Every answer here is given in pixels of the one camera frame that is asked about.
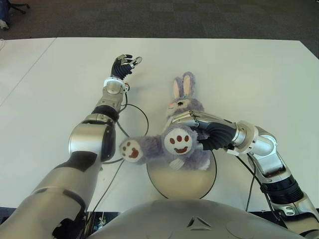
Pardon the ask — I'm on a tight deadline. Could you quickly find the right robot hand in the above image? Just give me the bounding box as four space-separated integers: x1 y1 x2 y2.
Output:
170 111 237 151

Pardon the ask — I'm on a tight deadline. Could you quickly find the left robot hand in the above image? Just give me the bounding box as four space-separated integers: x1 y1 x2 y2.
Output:
110 54 143 81

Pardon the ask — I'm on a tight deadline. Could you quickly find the purple plush doll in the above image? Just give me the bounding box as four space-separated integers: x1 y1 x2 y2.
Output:
119 71 210 171

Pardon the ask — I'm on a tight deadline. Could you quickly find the white plate with black rim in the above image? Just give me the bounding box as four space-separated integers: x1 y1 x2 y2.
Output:
146 149 217 199

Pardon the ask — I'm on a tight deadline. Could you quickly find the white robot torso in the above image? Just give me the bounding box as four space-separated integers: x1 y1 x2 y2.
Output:
86 198 310 239

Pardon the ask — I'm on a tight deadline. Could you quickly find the black office chair base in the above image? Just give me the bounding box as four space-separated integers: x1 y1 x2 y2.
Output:
7 0 30 12

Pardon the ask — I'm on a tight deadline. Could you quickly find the blue trouser leg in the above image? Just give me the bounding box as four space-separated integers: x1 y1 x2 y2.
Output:
0 0 11 22

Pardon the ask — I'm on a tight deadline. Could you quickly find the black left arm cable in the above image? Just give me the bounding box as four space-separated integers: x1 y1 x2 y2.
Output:
87 86 150 220

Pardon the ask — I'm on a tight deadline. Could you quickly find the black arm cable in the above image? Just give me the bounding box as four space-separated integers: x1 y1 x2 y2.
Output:
234 151 282 222
87 86 150 220

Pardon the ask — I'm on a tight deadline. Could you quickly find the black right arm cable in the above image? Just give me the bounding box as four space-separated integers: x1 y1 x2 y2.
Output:
234 151 282 222

